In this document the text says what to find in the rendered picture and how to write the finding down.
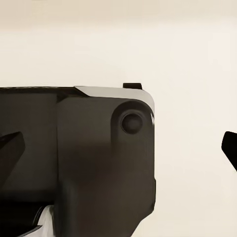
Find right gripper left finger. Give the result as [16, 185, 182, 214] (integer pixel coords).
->
[0, 131, 26, 190]

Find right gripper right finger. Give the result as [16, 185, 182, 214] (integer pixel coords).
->
[221, 131, 237, 171]

